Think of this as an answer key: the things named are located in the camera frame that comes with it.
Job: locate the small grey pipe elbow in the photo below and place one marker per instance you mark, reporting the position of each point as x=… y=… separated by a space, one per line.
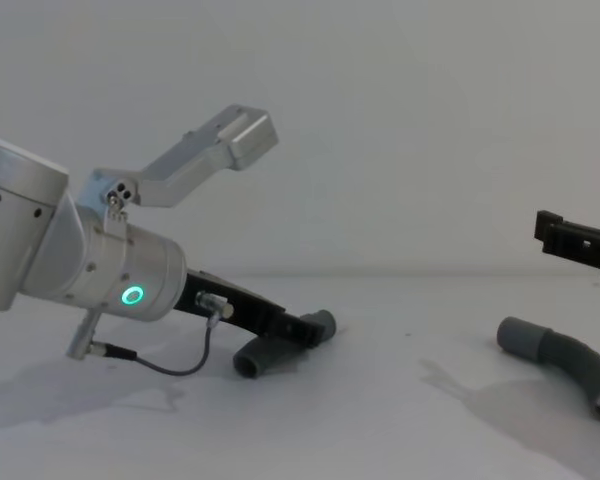
x=275 y=357

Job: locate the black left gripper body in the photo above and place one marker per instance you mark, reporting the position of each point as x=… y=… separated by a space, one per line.
x=245 y=305

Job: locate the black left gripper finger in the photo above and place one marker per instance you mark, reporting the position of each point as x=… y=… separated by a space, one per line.
x=305 y=326
x=292 y=339

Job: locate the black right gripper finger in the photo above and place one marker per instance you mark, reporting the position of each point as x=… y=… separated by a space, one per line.
x=565 y=235

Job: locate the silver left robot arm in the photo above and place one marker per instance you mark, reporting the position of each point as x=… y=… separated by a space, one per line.
x=95 y=265

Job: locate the white table cloth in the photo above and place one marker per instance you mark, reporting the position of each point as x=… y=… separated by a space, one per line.
x=330 y=425

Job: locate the large grey pipe elbow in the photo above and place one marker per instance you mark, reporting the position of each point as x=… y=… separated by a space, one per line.
x=575 y=357

